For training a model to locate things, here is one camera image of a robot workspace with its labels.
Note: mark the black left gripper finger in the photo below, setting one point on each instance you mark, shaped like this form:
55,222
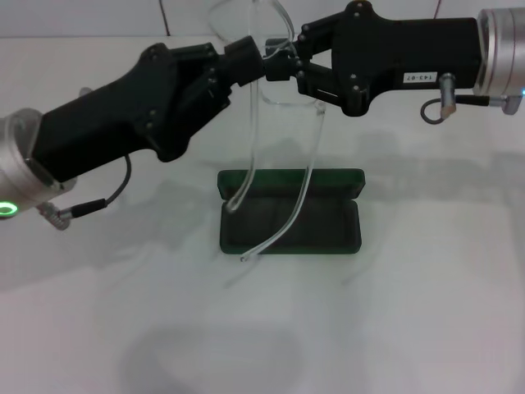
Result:
244,51
242,74

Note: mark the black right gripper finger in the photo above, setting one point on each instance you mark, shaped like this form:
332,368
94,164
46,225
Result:
320,35
316,82

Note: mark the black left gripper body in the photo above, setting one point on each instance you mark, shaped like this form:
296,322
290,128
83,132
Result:
102,123

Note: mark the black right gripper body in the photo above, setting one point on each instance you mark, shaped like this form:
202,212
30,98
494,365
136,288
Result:
410,49

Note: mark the clear white glasses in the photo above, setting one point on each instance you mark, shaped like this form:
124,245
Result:
255,135

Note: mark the green glasses case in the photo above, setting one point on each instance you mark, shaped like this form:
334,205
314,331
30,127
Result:
320,230

